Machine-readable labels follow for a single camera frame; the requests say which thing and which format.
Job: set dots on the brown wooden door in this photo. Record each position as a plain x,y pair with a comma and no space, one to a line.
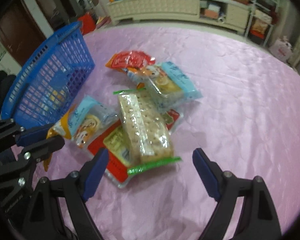
19,33

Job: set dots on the red bag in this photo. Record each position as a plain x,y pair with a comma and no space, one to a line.
88,23

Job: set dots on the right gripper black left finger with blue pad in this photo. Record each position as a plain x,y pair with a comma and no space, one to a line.
44,220

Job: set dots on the cream tv cabinet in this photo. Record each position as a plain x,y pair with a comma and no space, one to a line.
226,14

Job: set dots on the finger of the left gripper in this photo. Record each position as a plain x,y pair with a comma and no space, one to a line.
42,150
32,135

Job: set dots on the cracker pack green ends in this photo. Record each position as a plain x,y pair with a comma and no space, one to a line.
145,131

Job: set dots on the red yellow snack packet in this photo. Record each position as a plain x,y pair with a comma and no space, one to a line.
119,169

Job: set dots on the white metal shelf rack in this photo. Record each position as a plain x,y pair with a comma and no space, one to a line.
263,16

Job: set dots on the light blue cake packet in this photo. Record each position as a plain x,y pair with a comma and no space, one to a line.
84,122
168,86

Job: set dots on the blue plastic basket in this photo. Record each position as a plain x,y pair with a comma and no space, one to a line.
49,81

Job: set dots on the pink gift bag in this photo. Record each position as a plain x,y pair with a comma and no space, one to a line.
281,49

